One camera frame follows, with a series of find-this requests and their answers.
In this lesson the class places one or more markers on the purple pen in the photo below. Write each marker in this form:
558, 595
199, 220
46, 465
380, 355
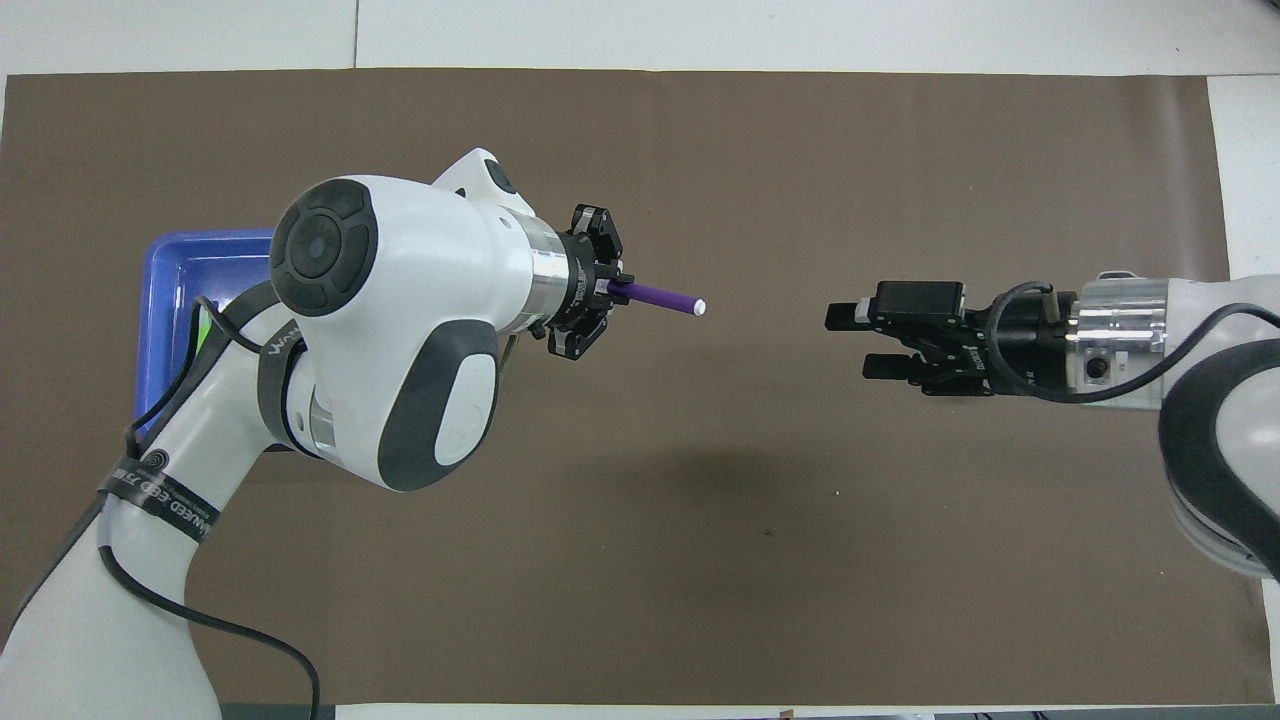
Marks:
655, 297

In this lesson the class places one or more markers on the green pen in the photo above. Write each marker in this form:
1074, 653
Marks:
205, 330

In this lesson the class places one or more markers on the brown table mat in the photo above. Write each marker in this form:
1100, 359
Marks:
700, 550

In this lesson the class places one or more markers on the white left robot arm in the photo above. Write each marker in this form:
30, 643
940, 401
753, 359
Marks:
400, 300

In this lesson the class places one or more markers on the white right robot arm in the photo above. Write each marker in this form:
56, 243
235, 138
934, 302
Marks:
1200, 300

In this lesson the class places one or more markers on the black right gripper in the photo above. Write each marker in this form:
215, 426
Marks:
940, 320

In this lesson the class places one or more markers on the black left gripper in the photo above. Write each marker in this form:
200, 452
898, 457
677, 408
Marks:
585, 280

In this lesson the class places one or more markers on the blue plastic tray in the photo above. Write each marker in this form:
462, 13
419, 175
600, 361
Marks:
165, 280

